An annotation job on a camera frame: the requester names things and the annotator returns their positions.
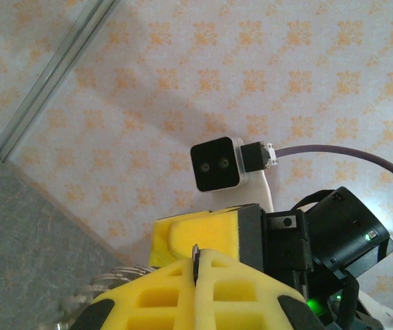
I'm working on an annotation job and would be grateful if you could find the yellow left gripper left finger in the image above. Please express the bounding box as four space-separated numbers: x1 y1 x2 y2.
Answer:
74 259 200 330

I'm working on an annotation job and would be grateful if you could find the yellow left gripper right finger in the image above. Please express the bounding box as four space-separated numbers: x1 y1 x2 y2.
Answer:
195 249 324 330

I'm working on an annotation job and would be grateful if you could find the small brass key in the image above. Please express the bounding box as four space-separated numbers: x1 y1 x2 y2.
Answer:
191 243 201 287

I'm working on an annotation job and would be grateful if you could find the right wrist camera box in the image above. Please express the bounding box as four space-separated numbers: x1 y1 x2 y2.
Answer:
190 136 279 212

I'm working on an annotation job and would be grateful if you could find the aluminium frame post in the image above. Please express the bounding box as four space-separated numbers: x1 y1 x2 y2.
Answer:
0 0 118 162

